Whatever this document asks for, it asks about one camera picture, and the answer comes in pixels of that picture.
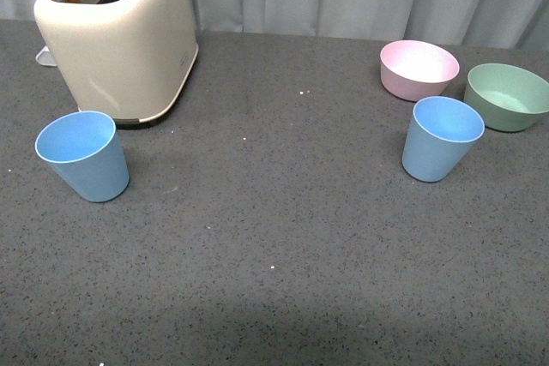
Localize green bowl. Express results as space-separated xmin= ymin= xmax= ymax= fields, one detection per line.
xmin=463 ymin=63 xmax=548 ymax=132

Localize cream white toaster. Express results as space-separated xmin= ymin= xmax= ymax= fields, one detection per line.
xmin=34 ymin=0 xmax=198 ymax=124

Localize blue cup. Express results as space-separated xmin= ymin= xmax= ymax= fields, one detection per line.
xmin=35 ymin=111 xmax=130 ymax=202
xmin=401 ymin=96 xmax=485 ymax=183

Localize pink bowl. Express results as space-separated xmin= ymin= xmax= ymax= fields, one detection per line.
xmin=380 ymin=40 xmax=460 ymax=102

